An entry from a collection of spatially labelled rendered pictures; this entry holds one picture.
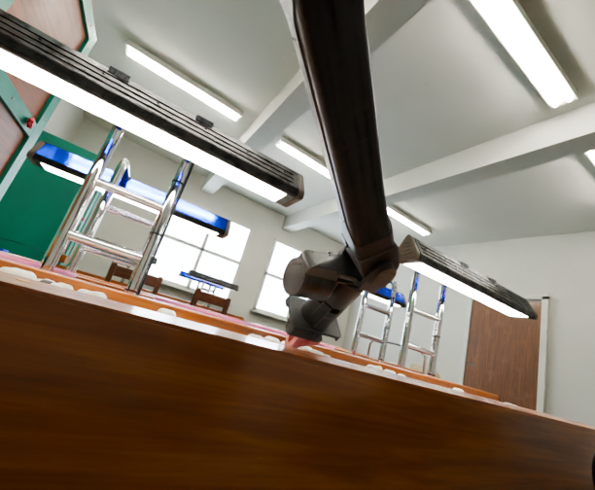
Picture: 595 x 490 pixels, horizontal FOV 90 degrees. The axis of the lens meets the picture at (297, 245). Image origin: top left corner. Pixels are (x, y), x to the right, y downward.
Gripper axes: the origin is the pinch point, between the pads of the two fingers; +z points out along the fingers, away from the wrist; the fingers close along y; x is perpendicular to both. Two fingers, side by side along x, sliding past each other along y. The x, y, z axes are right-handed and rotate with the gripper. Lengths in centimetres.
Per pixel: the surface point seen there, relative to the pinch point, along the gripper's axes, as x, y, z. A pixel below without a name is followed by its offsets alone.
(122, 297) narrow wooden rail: -8.6, 29.7, 9.6
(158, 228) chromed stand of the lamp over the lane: -24.2, 28.2, 3.8
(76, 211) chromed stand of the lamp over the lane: -22.5, 43.2, 5.2
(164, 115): -24.1, 34.2, -20.3
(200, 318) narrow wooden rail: -8.5, 14.6, 9.8
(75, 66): -24, 48, -21
